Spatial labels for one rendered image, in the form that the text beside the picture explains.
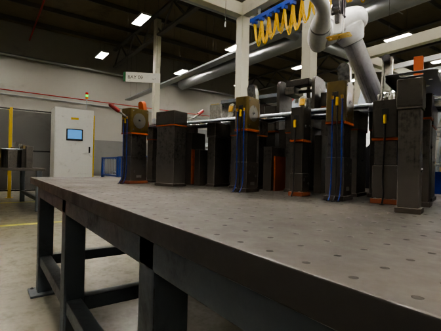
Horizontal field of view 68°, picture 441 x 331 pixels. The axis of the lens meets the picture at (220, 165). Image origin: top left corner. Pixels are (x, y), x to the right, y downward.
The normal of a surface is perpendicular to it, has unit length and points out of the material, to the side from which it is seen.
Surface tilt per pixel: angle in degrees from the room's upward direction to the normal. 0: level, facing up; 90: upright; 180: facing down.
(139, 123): 90
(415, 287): 0
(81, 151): 90
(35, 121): 90
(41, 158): 90
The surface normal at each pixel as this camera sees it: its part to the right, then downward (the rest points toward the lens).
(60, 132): 0.58, 0.01
